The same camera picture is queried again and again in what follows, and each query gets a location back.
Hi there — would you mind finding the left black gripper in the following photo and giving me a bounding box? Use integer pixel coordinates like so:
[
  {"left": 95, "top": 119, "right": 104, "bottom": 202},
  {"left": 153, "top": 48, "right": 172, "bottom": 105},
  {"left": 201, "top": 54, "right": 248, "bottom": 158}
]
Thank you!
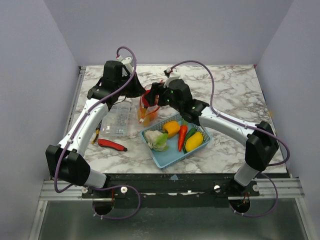
[{"left": 116, "top": 71, "right": 147, "bottom": 98}]

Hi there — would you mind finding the red apple toy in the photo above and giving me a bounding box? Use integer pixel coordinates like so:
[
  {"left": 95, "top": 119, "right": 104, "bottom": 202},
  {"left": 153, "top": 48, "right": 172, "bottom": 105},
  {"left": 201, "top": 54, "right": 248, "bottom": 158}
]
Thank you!
[{"left": 142, "top": 89, "right": 159, "bottom": 107}]

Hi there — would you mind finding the yellow lemon toy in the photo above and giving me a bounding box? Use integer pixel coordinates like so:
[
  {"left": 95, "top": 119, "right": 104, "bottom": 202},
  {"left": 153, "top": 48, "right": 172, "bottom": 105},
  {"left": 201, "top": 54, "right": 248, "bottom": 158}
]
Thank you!
[{"left": 137, "top": 108, "right": 152, "bottom": 126}]

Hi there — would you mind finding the clear zip bag orange zipper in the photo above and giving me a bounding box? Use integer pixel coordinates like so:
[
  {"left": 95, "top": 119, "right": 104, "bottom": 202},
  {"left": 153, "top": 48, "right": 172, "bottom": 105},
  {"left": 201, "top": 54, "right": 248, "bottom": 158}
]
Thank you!
[{"left": 137, "top": 84, "right": 160, "bottom": 126}]

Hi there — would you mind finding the orange pumpkin toy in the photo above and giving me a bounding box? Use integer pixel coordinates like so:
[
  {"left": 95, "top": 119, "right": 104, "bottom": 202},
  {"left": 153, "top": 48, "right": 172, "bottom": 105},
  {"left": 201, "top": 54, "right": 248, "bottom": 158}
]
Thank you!
[{"left": 144, "top": 110, "right": 158, "bottom": 121}]

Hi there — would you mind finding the orange bell pepper toy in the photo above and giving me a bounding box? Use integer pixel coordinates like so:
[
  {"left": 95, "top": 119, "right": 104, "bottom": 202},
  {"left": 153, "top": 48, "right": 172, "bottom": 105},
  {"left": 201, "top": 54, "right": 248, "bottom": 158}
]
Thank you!
[{"left": 162, "top": 120, "right": 181, "bottom": 138}]

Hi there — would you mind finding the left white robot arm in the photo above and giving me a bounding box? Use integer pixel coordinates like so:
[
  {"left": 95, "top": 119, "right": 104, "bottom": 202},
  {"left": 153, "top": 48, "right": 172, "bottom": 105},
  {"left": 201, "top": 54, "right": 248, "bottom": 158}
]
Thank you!
[{"left": 45, "top": 56, "right": 145, "bottom": 198}]

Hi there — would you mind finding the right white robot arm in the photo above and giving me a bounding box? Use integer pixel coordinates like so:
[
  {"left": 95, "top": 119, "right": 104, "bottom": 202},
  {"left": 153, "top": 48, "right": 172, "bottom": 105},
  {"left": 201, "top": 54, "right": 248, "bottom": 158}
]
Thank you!
[{"left": 144, "top": 79, "right": 279, "bottom": 196}]

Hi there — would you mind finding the clear plastic screw box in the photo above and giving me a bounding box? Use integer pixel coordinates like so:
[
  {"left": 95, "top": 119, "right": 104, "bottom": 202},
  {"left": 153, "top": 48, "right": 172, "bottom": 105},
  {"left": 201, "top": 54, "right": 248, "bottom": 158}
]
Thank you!
[{"left": 99, "top": 101, "right": 131, "bottom": 138}]

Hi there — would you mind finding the orange carrot toy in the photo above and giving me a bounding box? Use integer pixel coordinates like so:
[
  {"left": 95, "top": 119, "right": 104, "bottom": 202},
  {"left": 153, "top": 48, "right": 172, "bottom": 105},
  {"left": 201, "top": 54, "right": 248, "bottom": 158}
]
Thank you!
[{"left": 177, "top": 119, "right": 188, "bottom": 152}]

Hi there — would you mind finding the white cauliflower toy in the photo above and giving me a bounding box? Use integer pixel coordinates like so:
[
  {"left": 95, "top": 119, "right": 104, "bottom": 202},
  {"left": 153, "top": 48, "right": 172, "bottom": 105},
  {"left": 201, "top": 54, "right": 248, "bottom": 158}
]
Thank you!
[{"left": 143, "top": 130, "right": 169, "bottom": 152}]

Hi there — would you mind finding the green chili pepper toy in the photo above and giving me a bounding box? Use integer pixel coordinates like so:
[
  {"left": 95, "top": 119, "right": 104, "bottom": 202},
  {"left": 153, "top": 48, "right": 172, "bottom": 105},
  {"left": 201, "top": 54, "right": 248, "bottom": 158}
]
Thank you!
[{"left": 182, "top": 127, "right": 197, "bottom": 154}]

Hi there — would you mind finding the red utility knife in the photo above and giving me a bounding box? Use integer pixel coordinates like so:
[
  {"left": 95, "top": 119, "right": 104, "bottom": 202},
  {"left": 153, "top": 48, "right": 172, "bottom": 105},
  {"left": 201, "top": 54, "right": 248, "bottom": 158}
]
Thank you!
[{"left": 97, "top": 138, "right": 128, "bottom": 152}]

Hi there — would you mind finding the yellow mango toy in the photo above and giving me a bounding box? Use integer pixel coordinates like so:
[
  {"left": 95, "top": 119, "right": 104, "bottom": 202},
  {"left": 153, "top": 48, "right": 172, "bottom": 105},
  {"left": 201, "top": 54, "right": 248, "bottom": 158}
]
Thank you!
[{"left": 185, "top": 131, "right": 204, "bottom": 153}]

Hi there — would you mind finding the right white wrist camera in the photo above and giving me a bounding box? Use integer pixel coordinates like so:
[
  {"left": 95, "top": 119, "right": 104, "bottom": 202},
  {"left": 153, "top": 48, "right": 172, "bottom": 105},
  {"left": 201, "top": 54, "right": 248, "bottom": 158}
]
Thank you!
[{"left": 163, "top": 69, "right": 181, "bottom": 88}]

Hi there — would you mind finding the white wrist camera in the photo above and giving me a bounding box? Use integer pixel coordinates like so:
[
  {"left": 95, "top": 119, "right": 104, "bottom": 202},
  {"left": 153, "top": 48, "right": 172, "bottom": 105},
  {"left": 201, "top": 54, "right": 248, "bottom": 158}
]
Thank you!
[
  {"left": 117, "top": 55, "right": 135, "bottom": 74},
  {"left": 163, "top": 69, "right": 181, "bottom": 88}
]

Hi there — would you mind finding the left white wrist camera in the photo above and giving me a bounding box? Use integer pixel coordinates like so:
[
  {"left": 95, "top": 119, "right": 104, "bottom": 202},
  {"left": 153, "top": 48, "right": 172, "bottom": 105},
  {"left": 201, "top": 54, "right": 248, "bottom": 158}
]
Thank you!
[{"left": 117, "top": 55, "right": 135, "bottom": 74}]

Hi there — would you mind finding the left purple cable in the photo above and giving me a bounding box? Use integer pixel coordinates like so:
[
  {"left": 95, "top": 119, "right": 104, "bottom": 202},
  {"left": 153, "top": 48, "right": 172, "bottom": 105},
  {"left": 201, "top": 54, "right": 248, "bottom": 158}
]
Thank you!
[{"left": 53, "top": 46, "right": 141, "bottom": 221}]

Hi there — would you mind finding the purple cable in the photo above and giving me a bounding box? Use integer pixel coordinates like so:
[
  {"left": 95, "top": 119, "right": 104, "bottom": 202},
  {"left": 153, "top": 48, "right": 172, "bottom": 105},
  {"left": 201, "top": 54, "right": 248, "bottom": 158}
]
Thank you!
[
  {"left": 53, "top": 46, "right": 141, "bottom": 221},
  {"left": 164, "top": 59, "right": 291, "bottom": 218}
]

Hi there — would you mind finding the yellow handled tool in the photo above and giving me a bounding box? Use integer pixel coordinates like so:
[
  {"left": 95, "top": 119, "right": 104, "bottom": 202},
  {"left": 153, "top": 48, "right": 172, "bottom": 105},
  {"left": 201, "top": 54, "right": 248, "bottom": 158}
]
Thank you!
[{"left": 91, "top": 127, "right": 101, "bottom": 145}]

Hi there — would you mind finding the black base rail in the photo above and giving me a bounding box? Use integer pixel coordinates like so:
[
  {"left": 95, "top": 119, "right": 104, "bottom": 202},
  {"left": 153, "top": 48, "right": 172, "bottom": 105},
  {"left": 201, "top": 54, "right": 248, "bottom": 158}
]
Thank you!
[{"left": 82, "top": 173, "right": 260, "bottom": 209}]

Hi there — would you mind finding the aluminium frame rail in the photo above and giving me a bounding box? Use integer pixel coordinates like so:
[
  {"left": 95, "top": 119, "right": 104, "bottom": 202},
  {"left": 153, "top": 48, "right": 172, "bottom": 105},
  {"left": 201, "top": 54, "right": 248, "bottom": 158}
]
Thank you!
[{"left": 38, "top": 180, "right": 87, "bottom": 201}]

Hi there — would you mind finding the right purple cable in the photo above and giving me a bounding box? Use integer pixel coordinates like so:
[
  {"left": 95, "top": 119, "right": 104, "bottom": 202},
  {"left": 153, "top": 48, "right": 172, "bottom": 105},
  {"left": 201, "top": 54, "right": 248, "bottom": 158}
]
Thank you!
[{"left": 164, "top": 59, "right": 291, "bottom": 218}]

